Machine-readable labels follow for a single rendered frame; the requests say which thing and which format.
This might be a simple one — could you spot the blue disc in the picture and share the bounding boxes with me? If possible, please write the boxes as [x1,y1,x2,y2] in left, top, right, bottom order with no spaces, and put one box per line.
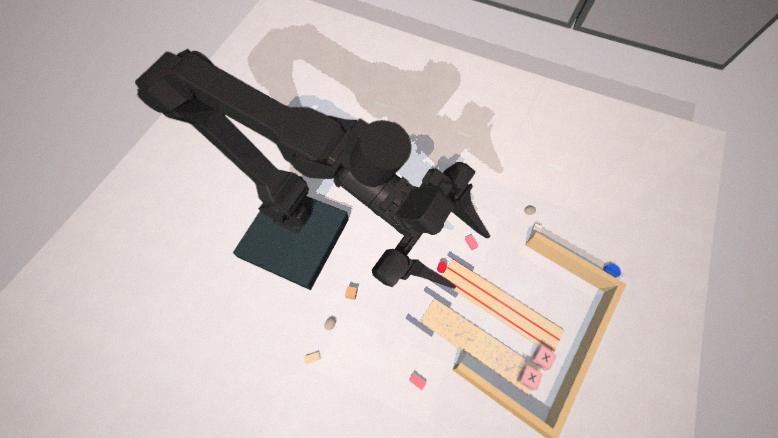
[604,264,621,276]

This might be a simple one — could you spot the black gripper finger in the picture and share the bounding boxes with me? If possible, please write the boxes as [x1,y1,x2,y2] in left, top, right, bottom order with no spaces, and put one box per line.
[452,183,490,239]
[400,259,456,289]

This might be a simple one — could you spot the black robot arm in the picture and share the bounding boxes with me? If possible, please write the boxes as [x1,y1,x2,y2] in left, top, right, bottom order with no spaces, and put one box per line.
[135,49,456,238]

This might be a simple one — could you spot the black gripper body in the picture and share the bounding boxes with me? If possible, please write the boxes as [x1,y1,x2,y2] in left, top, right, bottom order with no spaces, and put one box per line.
[368,162,476,287]

